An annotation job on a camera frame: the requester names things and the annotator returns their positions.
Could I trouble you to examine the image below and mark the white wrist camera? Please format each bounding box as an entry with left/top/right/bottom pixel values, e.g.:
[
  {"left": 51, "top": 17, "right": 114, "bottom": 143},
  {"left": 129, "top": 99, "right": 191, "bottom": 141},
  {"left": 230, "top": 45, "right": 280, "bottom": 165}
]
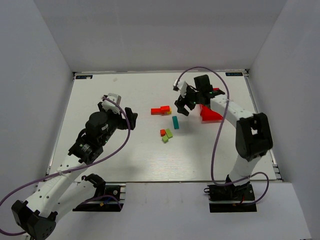
[
  {"left": 173, "top": 79, "right": 188, "bottom": 98},
  {"left": 101, "top": 93, "right": 122, "bottom": 114}
]

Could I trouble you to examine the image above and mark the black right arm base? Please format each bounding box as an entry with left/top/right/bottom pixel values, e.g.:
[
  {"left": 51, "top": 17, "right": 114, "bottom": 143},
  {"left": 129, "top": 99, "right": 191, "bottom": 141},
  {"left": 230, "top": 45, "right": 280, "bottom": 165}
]
[{"left": 203, "top": 183, "right": 257, "bottom": 213}]

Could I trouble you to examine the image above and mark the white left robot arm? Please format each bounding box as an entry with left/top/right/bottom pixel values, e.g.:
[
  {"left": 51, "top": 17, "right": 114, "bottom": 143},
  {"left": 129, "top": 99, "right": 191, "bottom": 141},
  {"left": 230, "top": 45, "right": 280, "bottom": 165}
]
[{"left": 11, "top": 100, "right": 138, "bottom": 240}]

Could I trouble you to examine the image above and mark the purple cable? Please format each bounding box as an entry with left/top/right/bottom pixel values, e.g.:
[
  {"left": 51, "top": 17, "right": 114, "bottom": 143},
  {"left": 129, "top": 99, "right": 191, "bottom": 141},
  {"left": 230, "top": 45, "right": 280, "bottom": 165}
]
[
  {"left": 0, "top": 97, "right": 131, "bottom": 237},
  {"left": 174, "top": 66, "right": 270, "bottom": 206}
]

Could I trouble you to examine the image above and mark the light green small block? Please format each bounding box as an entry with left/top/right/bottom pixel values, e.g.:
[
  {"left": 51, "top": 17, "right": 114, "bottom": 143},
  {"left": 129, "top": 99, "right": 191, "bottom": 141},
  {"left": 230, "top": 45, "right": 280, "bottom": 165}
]
[{"left": 162, "top": 135, "right": 169, "bottom": 143}]

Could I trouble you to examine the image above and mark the red wide block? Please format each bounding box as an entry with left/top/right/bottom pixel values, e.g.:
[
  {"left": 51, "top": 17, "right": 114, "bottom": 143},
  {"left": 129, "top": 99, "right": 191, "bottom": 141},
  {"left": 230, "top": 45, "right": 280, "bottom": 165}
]
[{"left": 160, "top": 105, "right": 171, "bottom": 115}]

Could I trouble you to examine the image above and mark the light green long block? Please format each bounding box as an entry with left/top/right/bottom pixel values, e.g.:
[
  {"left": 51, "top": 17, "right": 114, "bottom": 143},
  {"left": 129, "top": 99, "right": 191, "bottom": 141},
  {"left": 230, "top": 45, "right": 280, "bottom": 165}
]
[{"left": 165, "top": 128, "right": 173, "bottom": 139}]

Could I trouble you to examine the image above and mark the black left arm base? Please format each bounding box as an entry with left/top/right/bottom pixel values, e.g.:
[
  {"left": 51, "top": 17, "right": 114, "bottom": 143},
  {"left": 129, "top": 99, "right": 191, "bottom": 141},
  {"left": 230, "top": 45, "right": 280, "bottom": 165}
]
[{"left": 72, "top": 183, "right": 126, "bottom": 213}]

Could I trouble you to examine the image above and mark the red long block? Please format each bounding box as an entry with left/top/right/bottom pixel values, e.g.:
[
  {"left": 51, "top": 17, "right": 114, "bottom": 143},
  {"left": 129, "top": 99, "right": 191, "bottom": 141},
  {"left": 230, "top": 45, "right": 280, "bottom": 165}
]
[{"left": 150, "top": 108, "right": 162, "bottom": 115}]

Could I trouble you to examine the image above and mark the orange square block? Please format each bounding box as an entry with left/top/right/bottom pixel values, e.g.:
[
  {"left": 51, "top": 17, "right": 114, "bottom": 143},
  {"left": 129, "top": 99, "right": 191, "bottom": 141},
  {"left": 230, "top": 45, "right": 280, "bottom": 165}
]
[{"left": 160, "top": 129, "right": 166, "bottom": 137}]

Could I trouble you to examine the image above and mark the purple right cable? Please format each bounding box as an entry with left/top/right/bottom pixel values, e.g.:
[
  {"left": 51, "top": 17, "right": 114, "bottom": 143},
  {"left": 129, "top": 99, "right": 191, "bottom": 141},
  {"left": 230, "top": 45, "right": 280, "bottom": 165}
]
[{"left": 174, "top": 66, "right": 270, "bottom": 206}]

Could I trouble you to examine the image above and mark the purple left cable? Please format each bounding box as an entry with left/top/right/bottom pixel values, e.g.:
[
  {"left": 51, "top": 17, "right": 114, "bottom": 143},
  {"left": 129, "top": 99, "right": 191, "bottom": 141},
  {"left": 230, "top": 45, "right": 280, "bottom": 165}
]
[{"left": 0, "top": 97, "right": 131, "bottom": 237}]

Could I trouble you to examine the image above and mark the right corner label sticker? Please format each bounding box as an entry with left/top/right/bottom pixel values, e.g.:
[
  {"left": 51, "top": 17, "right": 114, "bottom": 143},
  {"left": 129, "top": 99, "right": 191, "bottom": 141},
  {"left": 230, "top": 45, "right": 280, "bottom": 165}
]
[{"left": 225, "top": 72, "right": 243, "bottom": 77}]

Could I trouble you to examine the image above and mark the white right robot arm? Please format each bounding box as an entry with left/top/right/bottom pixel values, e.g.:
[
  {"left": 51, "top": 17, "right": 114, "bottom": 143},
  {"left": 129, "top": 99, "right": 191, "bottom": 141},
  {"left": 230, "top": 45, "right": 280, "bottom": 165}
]
[{"left": 173, "top": 74, "right": 273, "bottom": 202}]

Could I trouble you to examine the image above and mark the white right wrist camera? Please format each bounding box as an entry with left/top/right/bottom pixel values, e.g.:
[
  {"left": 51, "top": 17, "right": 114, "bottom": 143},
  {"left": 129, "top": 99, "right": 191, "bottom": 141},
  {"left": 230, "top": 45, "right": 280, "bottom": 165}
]
[{"left": 173, "top": 79, "right": 188, "bottom": 98}]

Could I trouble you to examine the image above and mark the red plastic tray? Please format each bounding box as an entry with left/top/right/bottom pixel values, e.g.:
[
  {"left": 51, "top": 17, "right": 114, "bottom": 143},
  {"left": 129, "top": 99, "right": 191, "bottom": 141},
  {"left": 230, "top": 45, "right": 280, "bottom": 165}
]
[{"left": 199, "top": 104, "right": 223, "bottom": 123}]

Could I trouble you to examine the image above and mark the left corner label sticker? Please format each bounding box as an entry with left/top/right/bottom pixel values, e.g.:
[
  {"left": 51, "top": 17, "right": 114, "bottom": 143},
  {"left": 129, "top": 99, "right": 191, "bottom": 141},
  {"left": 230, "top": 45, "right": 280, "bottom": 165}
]
[{"left": 75, "top": 75, "right": 93, "bottom": 80}]

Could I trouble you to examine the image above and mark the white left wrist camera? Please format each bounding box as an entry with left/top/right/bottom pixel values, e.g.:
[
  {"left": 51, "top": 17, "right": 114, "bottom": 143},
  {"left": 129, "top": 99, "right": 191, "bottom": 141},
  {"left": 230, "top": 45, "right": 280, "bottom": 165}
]
[{"left": 101, "top": 93, "right": 122, "bottom": 114}]

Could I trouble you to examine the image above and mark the teal long block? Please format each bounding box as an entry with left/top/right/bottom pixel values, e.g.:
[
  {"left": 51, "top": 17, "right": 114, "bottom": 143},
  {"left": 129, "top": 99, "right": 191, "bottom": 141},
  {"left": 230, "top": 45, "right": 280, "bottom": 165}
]
[{"left": 172, "top": 116, "right": 180, "bottom": 130}]

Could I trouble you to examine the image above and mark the corner label sticker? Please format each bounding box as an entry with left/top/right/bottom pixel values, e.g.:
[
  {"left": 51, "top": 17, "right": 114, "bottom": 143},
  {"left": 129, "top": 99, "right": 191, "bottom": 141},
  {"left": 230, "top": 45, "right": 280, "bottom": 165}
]
[
  {"left": 75, "top": 75, "right": 93, "bottom": 80},
  {"left": 225, "top": 72, "right": 243, "bottom": 77}
]

